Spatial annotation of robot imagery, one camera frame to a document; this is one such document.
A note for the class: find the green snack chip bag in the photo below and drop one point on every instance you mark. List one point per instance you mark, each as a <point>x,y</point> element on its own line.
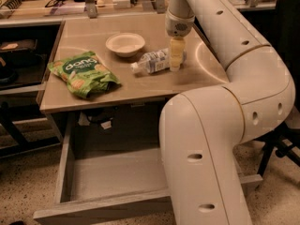
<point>84,74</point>

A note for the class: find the long background workbench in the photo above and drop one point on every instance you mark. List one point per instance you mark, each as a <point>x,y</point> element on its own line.
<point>78,13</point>

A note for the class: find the black coiled spring tool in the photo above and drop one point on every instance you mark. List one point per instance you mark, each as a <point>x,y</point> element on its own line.
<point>9,7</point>

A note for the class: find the clear plastic water bottle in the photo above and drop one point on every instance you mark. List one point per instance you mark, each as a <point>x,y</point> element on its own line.
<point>153,62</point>

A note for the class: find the grey cabinet with tan top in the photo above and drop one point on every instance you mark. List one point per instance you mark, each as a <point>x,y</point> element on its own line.
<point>82,34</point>

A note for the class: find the open grey top drawer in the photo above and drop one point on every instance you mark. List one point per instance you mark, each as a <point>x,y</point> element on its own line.
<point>146,163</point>

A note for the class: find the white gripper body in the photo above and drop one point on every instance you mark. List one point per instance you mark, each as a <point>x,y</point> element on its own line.
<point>178,26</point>

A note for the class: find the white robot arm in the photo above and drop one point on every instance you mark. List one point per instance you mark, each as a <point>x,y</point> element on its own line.
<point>228,110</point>

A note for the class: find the white paper bowl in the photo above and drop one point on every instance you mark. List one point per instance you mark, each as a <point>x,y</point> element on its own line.
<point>125,44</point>

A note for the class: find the black office chair base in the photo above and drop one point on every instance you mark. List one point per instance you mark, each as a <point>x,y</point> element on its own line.
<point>283,139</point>

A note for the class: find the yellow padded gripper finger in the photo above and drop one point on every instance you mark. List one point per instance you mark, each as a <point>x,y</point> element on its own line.
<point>176,53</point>

